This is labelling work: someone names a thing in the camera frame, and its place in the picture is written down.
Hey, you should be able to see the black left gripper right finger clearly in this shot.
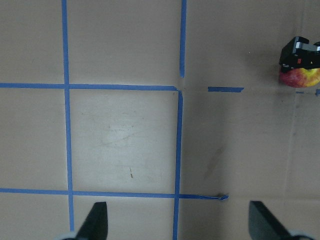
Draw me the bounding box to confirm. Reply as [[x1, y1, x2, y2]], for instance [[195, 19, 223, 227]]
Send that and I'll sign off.
[[248, 200, 300, 240]]

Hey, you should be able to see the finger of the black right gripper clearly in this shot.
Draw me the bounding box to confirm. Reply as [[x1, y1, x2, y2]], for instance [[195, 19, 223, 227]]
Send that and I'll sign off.
[[279, 36, 320, 73]]

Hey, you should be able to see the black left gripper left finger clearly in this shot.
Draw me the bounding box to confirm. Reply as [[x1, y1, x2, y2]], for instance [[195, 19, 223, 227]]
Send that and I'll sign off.
[[75, 202, 108, 240]]

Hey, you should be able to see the red yellow apple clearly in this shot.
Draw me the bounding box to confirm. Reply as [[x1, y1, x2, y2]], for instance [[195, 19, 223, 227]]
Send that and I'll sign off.
[[279, 68, 320, 88]]

